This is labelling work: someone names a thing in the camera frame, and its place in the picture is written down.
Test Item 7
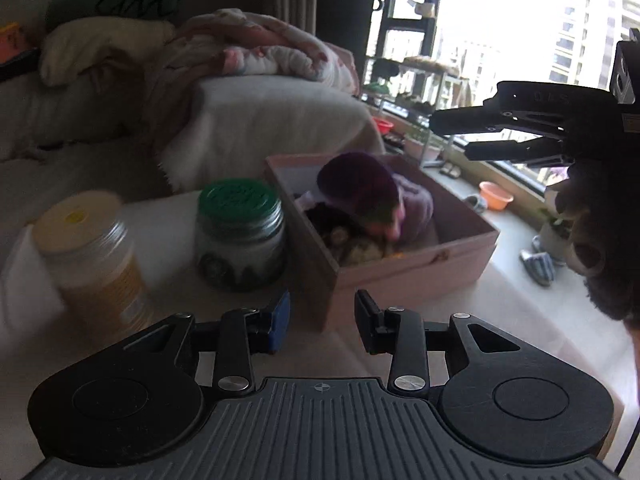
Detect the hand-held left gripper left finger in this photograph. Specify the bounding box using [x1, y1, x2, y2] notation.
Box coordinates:
[122, 290, 292, 395]

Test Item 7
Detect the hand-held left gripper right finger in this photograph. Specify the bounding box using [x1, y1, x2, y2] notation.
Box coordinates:
[354, 289, 523, 395]

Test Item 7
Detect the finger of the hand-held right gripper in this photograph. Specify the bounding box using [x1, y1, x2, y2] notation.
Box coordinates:
[430, 102, 571, 137]
[465, 137, 573, 166]

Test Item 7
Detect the pink cardboard box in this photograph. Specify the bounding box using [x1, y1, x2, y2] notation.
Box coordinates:
[264, 152, 501, 333]

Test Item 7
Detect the purple fluffy plush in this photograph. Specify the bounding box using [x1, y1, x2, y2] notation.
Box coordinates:
[392, 172, 436, 241]

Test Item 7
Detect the pink and purple round sponge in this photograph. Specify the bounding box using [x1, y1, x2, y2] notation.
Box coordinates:
[317, 152, 406, 241]

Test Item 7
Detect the person's right hand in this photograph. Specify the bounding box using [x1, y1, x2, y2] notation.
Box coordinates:
[554, 160, 640, 321]

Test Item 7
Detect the small plastic basin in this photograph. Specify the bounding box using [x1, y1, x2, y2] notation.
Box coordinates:
[479, 181, 515, 211]

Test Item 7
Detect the metal shoe rack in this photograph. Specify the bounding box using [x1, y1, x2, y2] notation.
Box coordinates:
[361, 55, 473, 166]

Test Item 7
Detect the green lidded glass jar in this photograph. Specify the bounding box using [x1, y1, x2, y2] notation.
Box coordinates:
[195, 179, 287, 292]

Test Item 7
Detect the blue striped slipper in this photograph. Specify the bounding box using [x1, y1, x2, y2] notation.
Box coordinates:
[520, 235, 556, 287]

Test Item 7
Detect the clear jar with tan label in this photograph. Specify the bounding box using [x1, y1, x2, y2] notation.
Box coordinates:
[32, 191, 153, 346]

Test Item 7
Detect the cream covered sofa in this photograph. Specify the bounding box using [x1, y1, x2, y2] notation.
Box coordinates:
[0, 67, 386, 196]

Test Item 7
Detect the floral pink blanket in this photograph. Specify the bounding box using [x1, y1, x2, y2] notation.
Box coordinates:
[145, 8, 361, 121]

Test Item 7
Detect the cream pillow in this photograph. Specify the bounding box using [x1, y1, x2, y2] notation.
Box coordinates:
[39, 16, 176, 86]

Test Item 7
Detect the dark blue box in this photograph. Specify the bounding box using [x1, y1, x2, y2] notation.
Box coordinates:
[0, 47, 41, 83]

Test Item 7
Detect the orange plush toy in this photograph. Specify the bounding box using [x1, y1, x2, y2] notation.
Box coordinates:
[0, 22, 26, 63]

